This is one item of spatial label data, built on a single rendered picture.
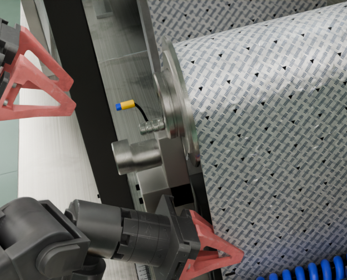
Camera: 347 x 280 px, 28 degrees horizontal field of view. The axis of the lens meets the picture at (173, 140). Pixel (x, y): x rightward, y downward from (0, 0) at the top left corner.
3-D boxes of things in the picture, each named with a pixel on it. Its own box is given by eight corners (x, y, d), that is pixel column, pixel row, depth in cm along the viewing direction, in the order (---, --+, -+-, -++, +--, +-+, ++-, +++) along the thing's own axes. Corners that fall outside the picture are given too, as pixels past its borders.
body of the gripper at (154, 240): (175, 296, 75) (109, 286, 73) (159, 239, 84) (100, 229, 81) (196, 249, 72) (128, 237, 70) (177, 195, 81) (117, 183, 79)
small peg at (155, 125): (139, 126, 76) (141, 138, 76) (163, 120, 76) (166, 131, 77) (137, 121, 77) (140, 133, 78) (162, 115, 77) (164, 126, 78)
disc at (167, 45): (174, 118, 87) (154, 12, 78) (178, 116, 87) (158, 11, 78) (202, 194, 75) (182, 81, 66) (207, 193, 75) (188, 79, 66)
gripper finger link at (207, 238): (236, 293, 80) (159, 280, 77) (221, 254, 86) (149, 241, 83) (259, 245, 77) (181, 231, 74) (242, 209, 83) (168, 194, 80)
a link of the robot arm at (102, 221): (70, 214, 70) (66, 187, 75) (52, 270, 73) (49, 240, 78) (134, 226, 72) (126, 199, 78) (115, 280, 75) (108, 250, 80)
